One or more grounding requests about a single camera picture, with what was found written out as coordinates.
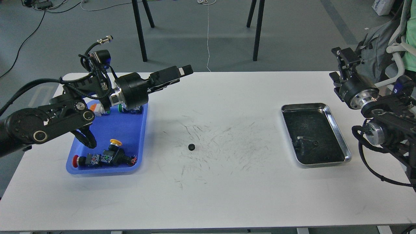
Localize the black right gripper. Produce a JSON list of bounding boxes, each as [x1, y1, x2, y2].
[[329, 47, 379, 110]]

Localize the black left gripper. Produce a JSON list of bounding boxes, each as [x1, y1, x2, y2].
[[112, 65, 194, 110]]

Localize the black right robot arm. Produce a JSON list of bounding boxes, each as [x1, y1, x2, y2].
[[329, 47, 416, 188]]

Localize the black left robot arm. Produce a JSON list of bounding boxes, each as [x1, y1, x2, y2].
[[0, 35, 193, 157]]

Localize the grey backpack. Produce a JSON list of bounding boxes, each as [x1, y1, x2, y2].
[[355, 19, 400, 84]]

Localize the blue plastic tray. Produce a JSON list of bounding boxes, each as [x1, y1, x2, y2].
[[66, 100, 148, 175]]

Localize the white chair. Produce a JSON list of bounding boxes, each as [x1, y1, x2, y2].
[[375, 0, 415, 87]]

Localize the person in green shirt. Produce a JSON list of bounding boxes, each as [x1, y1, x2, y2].
[[402, 0, 416, 80]]

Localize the orange white push button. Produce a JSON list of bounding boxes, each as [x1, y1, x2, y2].
[[89, 103, 111, 117]]

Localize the white cardboard box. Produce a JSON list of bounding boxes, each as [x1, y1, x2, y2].
[[372, 0, 394, 16]]

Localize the metal tray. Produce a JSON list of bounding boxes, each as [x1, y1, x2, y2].
[[281, 103, 352, 168]]

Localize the black left table leg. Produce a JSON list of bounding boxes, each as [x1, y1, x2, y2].
[[131, 0, 155, 62]]

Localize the black table leg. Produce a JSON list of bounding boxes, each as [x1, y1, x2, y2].
[[246, 0, 266, 62], [131, 0, 155, 62]]

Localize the black right table leg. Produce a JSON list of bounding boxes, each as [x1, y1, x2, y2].
[[246, 0, 266, 62]]

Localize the yellow push button switch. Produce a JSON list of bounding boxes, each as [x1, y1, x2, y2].
[[99, 139, 137, 166]]

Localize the white hanging cord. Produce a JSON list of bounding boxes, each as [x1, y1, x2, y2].
[[197, 0, 217, 72]]

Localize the red push button switch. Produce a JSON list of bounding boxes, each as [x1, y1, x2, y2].
[[72, 154, 101, 168]]

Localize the black floor cable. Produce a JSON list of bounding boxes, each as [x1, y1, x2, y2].
[[0, 0, 82, 79]]

